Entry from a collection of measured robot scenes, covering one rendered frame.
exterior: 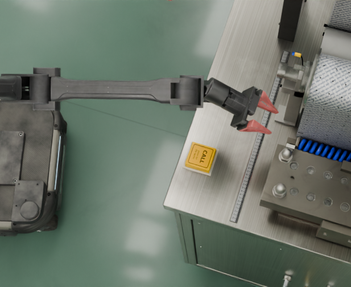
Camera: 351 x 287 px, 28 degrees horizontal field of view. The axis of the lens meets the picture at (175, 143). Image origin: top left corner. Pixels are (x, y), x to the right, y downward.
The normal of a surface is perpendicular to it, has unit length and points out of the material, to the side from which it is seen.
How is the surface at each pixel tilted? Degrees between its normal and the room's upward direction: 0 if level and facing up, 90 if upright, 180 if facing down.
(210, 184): 0
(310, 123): 90
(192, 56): 0
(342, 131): 90
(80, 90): 26
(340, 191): 0
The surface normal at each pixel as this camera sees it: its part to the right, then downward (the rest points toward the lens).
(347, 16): -0.32, 0.91
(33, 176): -0.05, -0.34
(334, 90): -0.23, 0.26
